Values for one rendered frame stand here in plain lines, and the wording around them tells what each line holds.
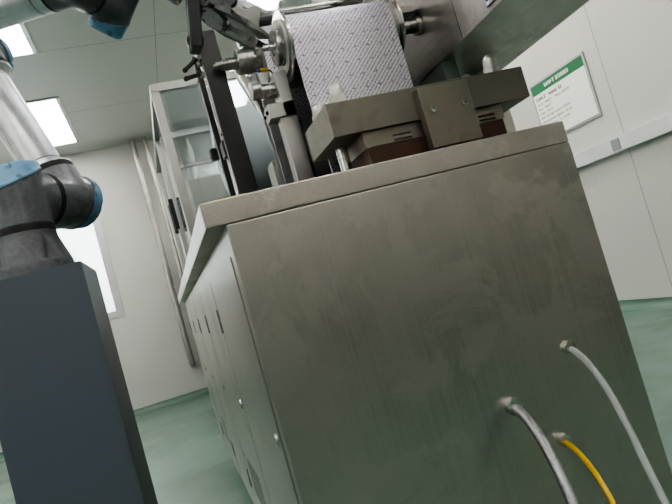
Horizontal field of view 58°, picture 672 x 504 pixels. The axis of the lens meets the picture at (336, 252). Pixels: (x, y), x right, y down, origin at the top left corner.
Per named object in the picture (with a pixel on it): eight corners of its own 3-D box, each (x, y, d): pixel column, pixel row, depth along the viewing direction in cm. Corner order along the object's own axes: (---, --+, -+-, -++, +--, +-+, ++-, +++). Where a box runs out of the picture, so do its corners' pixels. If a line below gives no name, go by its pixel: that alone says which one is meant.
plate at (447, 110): (429, 151, 108) (412, 92, 109) (478, 140, 111) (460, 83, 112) (435, 147, 106) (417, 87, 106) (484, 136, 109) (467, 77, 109)
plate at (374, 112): (313, 162, 119) (304, 133, 119) (488, 123, 131) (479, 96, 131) (334, 137, 104) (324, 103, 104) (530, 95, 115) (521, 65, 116)
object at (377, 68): (320, 143, 125) (296, 57, 125) (422, 121, 131) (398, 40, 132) (321, 142, 124) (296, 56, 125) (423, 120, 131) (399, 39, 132)
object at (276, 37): (265, 35, 134) (273, 26, 126) (274, 34, 134) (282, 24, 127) (273, 70, 135) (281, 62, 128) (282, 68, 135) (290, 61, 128)
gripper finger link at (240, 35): (275, 28, 133) (238, 4, 130) (264, 50, 132) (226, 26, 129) (271, 34, 136) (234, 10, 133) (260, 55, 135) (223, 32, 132)
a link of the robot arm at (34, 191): (-27, 239, 115) (-44, 170, 116) (28, 238, 128) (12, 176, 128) (22, 220, 111) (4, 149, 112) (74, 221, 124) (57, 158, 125)
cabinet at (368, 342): (225, 457, 328) (183, 302, 332) (336, 418, 346) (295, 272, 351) (381, 806, 87) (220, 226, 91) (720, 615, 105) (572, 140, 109)
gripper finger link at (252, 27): (279, 11, 127) (238, -7, 126) (267, 35, 125) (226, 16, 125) (278, 20, 130) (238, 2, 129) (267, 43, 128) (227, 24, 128)
